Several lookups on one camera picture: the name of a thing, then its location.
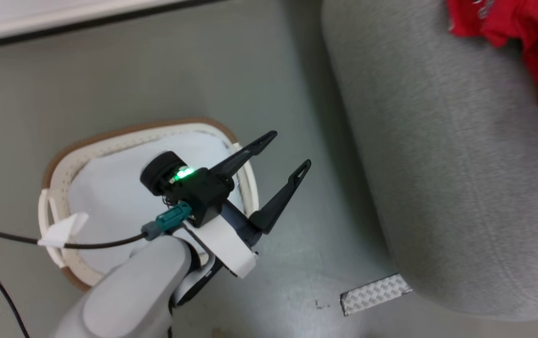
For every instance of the red and white clothes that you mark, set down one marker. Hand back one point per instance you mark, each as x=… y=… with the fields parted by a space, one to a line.
x=532 y=42

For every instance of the white laundry basket brown rim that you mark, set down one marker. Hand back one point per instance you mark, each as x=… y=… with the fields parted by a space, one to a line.
x=57 y=188

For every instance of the patterned floor tape strip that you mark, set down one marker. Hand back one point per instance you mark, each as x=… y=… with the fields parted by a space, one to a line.
x=374 y=294

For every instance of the white baseboard strip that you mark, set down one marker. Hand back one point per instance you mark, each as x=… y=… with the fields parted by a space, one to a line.
x=39 y=19

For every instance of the grey fabric sofa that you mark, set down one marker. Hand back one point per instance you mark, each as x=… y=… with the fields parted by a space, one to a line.
x=461 y=164

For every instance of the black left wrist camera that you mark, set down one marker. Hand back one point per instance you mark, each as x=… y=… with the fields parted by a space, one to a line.
x=194 y=185

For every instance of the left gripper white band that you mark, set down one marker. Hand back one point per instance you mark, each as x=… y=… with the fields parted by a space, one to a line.
x=224 y=244

